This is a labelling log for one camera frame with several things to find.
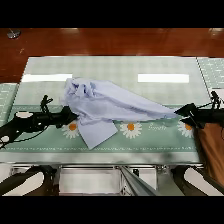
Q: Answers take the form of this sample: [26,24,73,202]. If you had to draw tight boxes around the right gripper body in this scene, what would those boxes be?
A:
[174,102,206,130]

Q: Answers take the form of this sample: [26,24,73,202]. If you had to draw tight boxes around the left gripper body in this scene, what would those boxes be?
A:
[54,105,80,130]

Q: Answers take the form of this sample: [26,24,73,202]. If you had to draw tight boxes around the light blue shirt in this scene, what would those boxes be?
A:
[59,77,180,151]

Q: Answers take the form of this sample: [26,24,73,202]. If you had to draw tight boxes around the brown garment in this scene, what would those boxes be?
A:
[194,120,224,188]

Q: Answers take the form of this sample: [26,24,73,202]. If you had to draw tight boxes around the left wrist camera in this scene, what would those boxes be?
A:
[39,94,54,115]

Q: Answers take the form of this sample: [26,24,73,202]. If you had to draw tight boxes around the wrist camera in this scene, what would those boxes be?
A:
[39,94,54,115]
[199,90,222,110]

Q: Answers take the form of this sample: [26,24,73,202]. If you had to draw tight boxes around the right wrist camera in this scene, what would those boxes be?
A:
[199,90,222,110]

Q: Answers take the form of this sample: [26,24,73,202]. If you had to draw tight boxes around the black cable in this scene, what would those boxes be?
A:
[0,127,49,149]

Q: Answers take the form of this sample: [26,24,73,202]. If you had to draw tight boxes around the silver frame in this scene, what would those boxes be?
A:
[0,161,224,197]

